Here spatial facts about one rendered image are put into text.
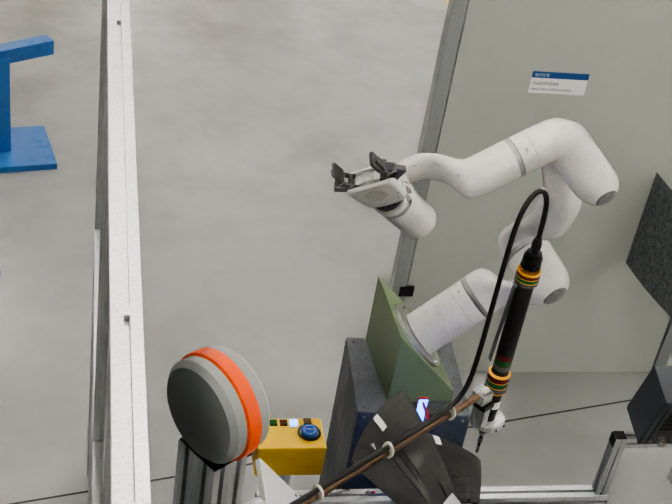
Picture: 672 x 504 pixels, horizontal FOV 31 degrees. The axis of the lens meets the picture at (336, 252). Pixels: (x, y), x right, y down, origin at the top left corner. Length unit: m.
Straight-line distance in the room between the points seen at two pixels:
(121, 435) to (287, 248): 3.93
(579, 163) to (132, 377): 1.50
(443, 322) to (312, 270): 2.11
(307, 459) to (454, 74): 1.64
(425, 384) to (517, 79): 1.32
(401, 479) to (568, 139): 0.82
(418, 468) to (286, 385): 2.19
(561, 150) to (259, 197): 3.08
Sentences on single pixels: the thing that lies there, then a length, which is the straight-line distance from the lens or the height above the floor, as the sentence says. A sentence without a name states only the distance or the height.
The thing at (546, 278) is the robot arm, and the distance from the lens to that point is 3.03.
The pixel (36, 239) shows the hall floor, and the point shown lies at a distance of 5.21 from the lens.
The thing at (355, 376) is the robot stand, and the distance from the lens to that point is 3.22.
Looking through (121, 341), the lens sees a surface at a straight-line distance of 1.50.
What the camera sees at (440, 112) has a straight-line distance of 4.05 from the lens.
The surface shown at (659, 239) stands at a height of 0.76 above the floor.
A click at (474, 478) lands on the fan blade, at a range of 2.68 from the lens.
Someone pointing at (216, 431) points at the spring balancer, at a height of 1.88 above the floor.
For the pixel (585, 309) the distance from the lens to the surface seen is 4.75.
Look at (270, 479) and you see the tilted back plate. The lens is 2.33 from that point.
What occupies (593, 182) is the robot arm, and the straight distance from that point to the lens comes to 2.74.
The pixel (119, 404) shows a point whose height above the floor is 2.05.
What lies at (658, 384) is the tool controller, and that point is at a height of 1.24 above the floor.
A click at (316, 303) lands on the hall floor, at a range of 4.97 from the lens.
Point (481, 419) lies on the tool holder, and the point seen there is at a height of 1.48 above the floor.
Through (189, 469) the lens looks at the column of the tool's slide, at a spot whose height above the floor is 1.76.
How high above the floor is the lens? 3.01
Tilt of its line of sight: 35 degrees down
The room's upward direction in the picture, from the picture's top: 10 degrees clockwise
